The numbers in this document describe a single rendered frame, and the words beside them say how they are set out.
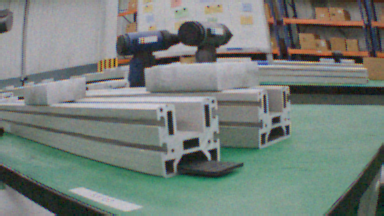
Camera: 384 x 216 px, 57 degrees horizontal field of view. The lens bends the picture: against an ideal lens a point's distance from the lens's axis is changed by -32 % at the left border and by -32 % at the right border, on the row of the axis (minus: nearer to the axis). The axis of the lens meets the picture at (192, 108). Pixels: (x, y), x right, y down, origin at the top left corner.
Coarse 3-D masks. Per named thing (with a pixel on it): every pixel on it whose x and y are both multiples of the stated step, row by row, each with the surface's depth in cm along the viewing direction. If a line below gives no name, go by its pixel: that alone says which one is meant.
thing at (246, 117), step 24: (96, 96) 99; (120, 96) 92; (144, 96) 87; (168, 96) 83; (192, 96) 80; (216, 96) 76; (240, 96) 73; (264, 96) 73; (240, 120) 74; (264, 120) 72; (288, 120) 78; (240, 144) 74; (264, 144) 73
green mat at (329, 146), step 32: (320, 128) 82; (352, 128) 77; (0, 160) 66; (32, 160) 67; (64, 160) 68; (224, 160) 66; (256, 160) 64; (288, 160) 60; (320, 160) 56; (352, 160) 52; (64, 192) 48; (128, 192) 51; (160, 192) 51; (192, 192) 50; (224, 192) 49; (256, 192) 47; (288, 192) 44; (320, 192) 41
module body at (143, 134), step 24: (24, 120) 92; (48, 120) 80; (72, 120) 72; (96, 120) 68; (120, 120) 64; (144, 120) 60; (168, 120) 59; (192, 120) 64; (216, 120) 64; (48, 144) 82; (72, 144) 73; (96, 144) 67; (120, 144) 65; (144, 144) 61; (168, 144) 58; (192, 144) 63; (216, 144) 64; (144, 168) 60; (168, 168) 60
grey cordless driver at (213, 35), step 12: (192, 24) 98; (204, 24) 100; (216, 24) 105; (180, 36) 100; (192, 36) 98; (204, 36) 99; (216, 36) 103; (228, 36) 108; (204, 48) 102; (204, 60) 102; (216, 60) 105
